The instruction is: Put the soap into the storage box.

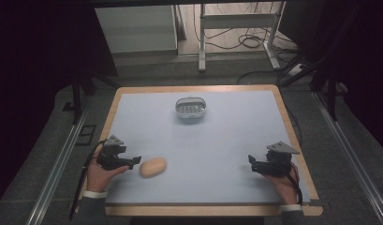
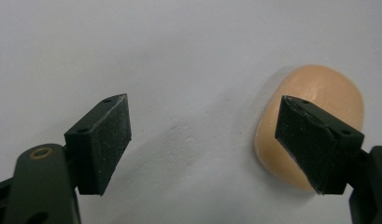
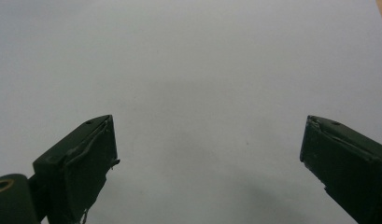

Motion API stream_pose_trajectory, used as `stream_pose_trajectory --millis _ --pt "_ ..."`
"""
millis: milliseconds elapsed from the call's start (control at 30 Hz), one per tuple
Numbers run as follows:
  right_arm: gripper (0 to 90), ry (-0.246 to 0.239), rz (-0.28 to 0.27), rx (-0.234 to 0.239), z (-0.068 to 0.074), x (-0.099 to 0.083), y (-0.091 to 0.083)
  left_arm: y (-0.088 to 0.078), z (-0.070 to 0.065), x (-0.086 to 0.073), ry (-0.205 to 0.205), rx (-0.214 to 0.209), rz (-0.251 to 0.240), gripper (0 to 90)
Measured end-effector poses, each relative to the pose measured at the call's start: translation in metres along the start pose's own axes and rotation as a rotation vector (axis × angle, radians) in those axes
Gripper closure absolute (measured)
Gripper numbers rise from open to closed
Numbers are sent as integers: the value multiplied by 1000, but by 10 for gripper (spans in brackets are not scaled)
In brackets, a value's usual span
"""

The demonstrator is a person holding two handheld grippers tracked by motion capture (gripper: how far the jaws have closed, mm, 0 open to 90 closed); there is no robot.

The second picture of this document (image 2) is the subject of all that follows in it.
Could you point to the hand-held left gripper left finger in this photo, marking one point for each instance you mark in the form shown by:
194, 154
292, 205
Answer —
100, 146

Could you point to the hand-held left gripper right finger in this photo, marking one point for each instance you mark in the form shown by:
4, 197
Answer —
313, 146

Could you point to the tan bread roll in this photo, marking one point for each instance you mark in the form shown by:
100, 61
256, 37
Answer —
325, 90

